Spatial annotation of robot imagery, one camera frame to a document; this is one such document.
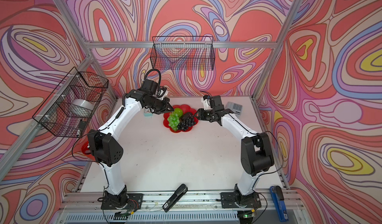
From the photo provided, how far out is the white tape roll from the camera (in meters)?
0.71

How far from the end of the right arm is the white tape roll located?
571 mm

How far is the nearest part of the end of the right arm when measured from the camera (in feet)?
2.18
